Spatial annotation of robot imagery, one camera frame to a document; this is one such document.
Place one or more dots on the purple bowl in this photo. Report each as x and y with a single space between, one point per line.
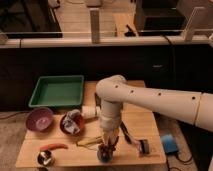
39 119

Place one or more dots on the blue plastic cup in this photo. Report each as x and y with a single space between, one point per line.
105 159

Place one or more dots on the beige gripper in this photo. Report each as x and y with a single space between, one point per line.
110 130

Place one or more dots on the white rail barrier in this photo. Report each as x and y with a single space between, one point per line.
97 40

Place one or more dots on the black handled brush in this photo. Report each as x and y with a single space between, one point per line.
141 144

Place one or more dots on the green plastic tray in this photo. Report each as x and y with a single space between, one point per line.
58 92

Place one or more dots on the small metal cup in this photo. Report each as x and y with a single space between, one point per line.
45 158

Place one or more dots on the wooden board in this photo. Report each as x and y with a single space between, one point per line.
140 123

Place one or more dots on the orange carrot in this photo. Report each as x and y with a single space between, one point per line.
53 146

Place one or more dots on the yellow banana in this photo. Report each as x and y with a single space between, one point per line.
89 141

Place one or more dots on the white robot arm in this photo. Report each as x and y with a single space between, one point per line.
194 108

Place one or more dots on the crumpled silver foil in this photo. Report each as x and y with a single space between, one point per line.
69 122

